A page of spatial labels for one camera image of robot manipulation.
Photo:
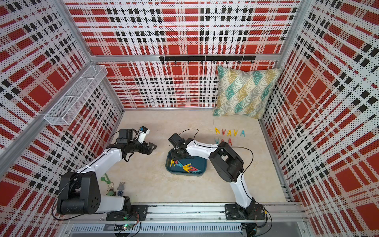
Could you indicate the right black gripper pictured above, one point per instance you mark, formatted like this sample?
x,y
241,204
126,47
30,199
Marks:
x,y
173,155

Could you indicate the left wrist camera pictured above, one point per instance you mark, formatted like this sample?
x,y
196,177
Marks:
x,y
125,136

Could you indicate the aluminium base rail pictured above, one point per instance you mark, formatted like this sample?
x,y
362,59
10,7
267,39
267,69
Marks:
x,y
277,219

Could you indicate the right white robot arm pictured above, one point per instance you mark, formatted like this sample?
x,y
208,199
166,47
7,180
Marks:
x,y
227,163

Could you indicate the green toy keychain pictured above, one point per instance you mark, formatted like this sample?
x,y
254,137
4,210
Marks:
x,y
110,185

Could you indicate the grey rabbit figurine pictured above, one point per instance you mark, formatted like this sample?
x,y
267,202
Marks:
x,y
120,189

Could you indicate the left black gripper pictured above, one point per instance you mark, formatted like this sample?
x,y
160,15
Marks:
x,y
148,150

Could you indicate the black hook rail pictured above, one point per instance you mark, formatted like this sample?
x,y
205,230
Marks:
x,y
176,59

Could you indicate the patterned green yellow pillow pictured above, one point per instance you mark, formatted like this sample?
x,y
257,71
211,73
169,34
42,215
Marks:
x,y
244,93

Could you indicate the yellow clothespin in tray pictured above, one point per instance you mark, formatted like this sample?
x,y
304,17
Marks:
x,y
188,168

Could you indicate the green circuit board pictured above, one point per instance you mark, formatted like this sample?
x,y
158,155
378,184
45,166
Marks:
x,y
123,227

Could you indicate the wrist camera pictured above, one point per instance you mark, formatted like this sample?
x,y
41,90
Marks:
x,y
125,136
176,139

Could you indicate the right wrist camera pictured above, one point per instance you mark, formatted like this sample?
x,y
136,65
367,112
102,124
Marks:
x,y
176,139

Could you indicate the teal plastic storage tray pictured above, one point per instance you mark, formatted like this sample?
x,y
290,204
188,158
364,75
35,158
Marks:
x,y
199,166

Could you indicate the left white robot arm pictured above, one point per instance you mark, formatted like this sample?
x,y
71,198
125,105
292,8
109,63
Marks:
x,y
79,192

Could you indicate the white wire mesh shelf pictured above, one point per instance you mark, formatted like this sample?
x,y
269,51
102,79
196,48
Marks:
x,y
70,104

